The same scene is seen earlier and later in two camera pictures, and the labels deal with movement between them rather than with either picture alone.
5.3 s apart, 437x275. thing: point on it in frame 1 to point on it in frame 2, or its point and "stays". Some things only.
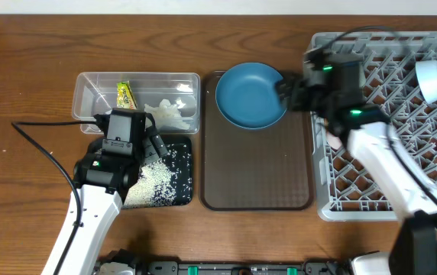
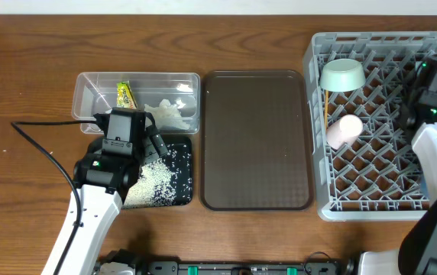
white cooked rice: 153,187 stays
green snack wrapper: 125,96 stays
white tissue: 166,115 stays
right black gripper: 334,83 to 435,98
